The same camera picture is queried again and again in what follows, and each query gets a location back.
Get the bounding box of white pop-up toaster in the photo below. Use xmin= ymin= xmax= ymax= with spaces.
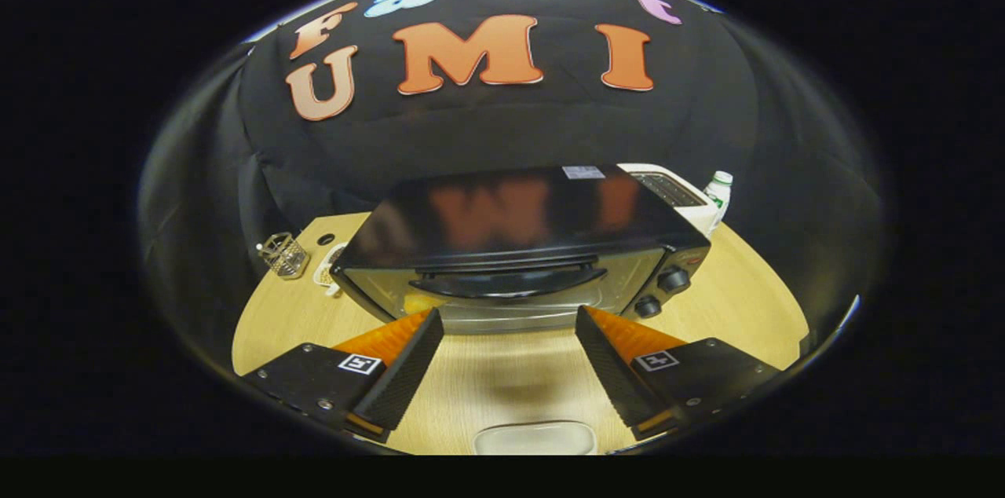
xmin=618 ymin=163 xmax=719 ymax=236

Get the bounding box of white plate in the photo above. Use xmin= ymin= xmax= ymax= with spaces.
xmin=473 ymin=421 xmax=598 ymax=456

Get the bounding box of small white flat object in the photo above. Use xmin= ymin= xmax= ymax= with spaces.
xmin=312 ymin=243 xmax=348 ymax=297

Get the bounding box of metal wire holder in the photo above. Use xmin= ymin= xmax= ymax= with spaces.
xmin=257 ymin=232 xmax=311 ymax=280

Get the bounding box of white bottle green label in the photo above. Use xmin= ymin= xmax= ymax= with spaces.
xmin=704 ymin=171 xmax=734 ymax=236

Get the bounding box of black toaster oven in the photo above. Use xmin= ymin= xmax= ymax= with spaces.
xmin=330 ymin=164 xmax=712 ymax=335

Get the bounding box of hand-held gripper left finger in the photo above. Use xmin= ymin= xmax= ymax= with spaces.
xmin=239 ymin=307 xmax=446 ymax=444

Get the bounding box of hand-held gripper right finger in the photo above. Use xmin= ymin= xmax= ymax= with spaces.
xmin=575 ymin=305 xmax=782 ymax=440

